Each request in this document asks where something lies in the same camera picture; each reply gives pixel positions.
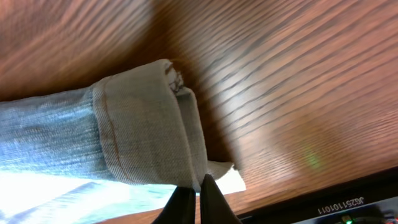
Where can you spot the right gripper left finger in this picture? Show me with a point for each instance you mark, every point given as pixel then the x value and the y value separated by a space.
pixel 180 209

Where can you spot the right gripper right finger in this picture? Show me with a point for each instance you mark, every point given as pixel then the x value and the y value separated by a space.
pixel 214 208

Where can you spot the light blue denim shorts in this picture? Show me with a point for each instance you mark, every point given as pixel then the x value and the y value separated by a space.
pixel 118 147

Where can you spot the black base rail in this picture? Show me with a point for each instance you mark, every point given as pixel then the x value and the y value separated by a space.
pixel 367 200

